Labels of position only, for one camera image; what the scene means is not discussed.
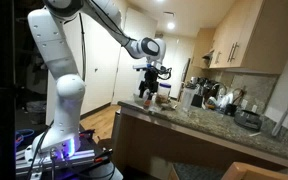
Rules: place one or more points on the small metal dish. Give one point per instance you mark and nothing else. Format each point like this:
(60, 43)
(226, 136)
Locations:
(165, 106)

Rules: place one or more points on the white wall outlet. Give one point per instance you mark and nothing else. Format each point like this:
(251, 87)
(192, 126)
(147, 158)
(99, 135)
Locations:
(254, 108)
(244, 103)

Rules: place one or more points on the black coffee maker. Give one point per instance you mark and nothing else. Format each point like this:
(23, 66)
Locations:
(200, 95)

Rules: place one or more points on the white room door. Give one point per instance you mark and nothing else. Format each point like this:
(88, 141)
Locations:
(132, 36)

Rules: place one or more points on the range hood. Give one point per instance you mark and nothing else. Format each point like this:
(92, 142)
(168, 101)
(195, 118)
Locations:
(208, 55)

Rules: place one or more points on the round ceiling light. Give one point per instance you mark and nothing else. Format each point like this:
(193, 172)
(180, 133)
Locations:
(171, 25)

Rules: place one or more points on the white bottle with red end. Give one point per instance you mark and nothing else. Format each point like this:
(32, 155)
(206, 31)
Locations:
(146, 100)

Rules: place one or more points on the wooden kitchen island body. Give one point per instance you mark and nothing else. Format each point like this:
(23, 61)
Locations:
(157, 143)

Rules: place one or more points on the small wooden wall cabinet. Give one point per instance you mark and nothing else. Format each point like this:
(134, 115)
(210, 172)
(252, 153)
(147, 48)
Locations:
(202, 46)

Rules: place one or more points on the grey trash bin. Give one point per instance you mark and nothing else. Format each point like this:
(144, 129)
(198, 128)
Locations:
(35, 111)

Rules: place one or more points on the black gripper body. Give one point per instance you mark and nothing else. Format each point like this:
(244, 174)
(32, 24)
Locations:
(151, 78)

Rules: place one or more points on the white dishes by sink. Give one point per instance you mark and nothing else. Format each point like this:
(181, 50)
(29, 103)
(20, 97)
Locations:
(226, 99)

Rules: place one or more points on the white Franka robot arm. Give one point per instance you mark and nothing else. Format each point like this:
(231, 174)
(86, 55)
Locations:
(64, 90)

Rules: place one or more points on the large wooden wall cabinet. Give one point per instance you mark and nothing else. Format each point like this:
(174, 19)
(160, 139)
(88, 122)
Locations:
(264, 36)

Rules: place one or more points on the clear container with blue lid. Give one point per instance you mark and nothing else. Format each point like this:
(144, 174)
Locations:
(164, 93)

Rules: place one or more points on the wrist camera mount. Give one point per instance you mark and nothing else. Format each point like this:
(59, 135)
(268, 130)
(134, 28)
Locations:
(141, 66)

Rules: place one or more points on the wooden chair back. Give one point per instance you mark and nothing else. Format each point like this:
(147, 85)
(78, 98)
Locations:
(250, 171)

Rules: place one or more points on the ceiling air vent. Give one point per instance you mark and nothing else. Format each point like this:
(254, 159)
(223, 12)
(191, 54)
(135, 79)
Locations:
(169, 14)

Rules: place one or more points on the black vertical pole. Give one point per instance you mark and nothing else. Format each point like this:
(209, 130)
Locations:
(4, 100)

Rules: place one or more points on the white closet door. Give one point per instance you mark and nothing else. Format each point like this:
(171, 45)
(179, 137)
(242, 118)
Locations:
(100, 63)

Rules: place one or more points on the black toaster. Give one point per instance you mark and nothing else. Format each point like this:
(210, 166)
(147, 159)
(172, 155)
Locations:
(248, 120)

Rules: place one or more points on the black mug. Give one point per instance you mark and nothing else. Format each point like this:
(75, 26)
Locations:
(230, 110)

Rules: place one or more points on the clear plastic pitcher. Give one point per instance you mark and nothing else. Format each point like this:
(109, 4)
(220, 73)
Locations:
(187, 98)

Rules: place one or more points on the metal robot base platform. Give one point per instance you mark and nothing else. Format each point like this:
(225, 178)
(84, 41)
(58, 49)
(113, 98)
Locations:
(84, 156)

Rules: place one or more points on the white stick on counter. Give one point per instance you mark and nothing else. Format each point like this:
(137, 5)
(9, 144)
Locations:
(254, 134)

